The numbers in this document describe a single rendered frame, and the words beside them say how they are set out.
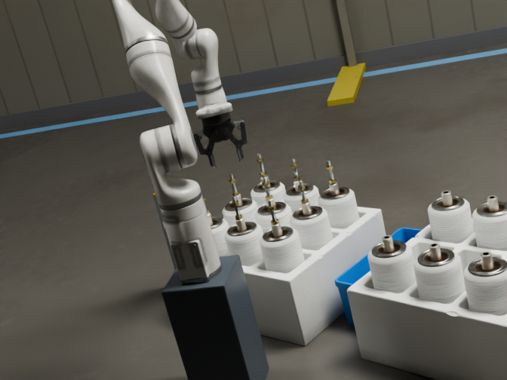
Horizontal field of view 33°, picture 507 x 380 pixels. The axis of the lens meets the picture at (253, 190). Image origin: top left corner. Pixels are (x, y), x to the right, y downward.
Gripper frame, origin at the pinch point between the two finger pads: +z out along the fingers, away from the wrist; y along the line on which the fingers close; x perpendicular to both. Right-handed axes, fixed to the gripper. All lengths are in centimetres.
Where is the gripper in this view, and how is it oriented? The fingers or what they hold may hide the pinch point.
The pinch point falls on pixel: (226, 159)
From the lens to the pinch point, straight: 223.6
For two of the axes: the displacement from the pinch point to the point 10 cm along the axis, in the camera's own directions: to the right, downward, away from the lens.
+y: -9.7, 2.5, -0.2
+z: 2.2, 9.1, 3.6
